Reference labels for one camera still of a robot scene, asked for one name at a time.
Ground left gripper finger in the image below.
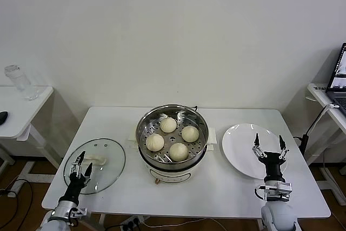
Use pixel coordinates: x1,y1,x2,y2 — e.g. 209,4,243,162
70,150,86,175
81,162,94,186

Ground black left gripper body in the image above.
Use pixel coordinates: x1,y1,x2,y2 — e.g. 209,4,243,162
59,172,90,204

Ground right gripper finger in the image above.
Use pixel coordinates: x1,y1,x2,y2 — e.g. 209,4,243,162
251,133,266,160
278,134,290,161

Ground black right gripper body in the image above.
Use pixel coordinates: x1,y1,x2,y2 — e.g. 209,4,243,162
260,152,288,181

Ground round glass pot lid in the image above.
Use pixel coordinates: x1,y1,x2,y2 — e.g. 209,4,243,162
63,138,127,195

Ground white steamed baozi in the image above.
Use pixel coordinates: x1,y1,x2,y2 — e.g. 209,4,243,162
159,117,178,134
146,133,165,153
181,126,200,143
169,142,189,162

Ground round white plate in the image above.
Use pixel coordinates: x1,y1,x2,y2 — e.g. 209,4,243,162
222,123,289,180

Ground black power adapter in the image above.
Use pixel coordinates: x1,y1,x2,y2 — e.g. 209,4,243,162
300,134,309,159

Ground white desk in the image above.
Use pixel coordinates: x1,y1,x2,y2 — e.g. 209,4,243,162
307,83,346,207

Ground white power strip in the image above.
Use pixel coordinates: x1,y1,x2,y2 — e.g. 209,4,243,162
118,214,145,230

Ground open black laptop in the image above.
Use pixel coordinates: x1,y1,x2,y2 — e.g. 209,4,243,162
325,43,346,115

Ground white side table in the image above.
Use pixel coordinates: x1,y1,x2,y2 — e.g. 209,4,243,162
0,85,63,186

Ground white electric cooking pot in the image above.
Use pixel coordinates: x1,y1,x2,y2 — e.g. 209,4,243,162
127,127,218,186

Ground clear plastic water bottle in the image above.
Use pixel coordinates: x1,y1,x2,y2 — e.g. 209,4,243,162
4,64,38,101

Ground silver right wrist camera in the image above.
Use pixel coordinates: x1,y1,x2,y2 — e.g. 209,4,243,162
275,182,293,202

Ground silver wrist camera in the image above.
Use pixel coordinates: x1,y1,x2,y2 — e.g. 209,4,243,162
275,182,293,202
69,207,89,220

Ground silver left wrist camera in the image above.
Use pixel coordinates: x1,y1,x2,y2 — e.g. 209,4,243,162
69,207,89,220

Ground black floor cable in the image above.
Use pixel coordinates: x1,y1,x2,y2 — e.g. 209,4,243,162
0,178,35,231

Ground white charging cable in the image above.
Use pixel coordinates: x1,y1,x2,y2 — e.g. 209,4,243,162
309,103,341,136

